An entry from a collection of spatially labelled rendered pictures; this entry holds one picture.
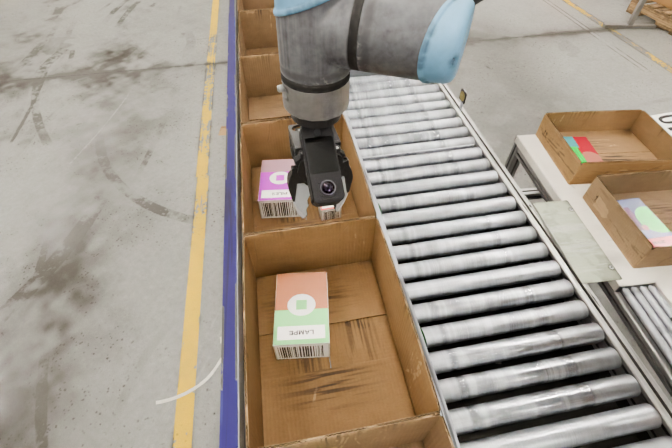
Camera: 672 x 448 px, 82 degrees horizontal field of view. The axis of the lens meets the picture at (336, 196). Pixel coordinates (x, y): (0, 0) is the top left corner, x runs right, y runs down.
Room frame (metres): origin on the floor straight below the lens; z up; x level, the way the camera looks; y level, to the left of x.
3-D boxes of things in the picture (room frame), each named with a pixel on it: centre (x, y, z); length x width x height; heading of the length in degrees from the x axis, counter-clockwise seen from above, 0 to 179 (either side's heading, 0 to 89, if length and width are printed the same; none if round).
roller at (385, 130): (1.28, -0.27, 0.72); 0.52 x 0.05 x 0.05; 100
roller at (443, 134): (1.22, -0.28, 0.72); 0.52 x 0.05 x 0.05; 100
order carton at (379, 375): (0.33, 0.02, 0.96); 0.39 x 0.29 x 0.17; 10
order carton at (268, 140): (0.72, 0.09, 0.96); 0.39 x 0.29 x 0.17; 10
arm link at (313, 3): (0.46, 0.02, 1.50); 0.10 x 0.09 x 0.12; 73
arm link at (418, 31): (0.44, -0.09, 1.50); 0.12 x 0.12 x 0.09; 73
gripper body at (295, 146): (0.47, 0.03, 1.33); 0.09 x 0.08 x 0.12; 15
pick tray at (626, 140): (1.09, -0.98, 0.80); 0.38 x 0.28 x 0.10; 93
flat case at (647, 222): (0.75, -0.92, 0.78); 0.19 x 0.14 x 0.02; 9
